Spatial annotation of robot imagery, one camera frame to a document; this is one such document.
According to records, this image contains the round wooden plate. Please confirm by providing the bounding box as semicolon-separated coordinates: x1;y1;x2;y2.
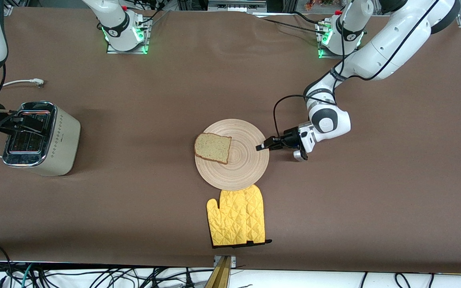
194;119;270;191

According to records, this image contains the brown bread slice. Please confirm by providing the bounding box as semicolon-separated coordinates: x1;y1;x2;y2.
194;133;232;165

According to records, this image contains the beige chrome toaster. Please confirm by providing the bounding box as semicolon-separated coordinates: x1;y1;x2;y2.
2;101;82;177

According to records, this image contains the yellow quilted oven mitt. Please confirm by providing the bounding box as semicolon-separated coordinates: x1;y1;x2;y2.
206;190;250;247
242;184;273;245

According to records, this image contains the orange patterned object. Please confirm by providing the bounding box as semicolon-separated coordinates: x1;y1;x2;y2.
305;0;335;11

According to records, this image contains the yellow extrusion bar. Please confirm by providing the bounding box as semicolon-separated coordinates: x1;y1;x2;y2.
204;256;232;288

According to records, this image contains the grey metal equipment box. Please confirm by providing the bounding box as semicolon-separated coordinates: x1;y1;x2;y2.
206;0;268;12

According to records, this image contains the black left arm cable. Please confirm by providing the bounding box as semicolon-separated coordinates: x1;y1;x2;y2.
274;0;441;138

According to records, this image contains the white toaster power cord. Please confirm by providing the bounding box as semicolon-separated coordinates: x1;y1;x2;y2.
0;78;45;158

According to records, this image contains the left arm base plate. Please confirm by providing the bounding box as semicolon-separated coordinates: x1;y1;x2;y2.
318;45;347;60

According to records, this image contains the black table cable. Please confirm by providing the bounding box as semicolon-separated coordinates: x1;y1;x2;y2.
261;11;327;33

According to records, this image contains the small metal bracket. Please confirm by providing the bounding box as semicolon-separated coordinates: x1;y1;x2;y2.
213;255;237;268

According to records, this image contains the teal floor cable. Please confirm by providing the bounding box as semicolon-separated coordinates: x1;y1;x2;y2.
12;263;35;288

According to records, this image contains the black base cable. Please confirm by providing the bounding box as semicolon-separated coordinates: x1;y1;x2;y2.
132;0;169;24

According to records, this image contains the black floor cable tangle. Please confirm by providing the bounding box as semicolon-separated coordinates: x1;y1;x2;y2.
34;266;215;288

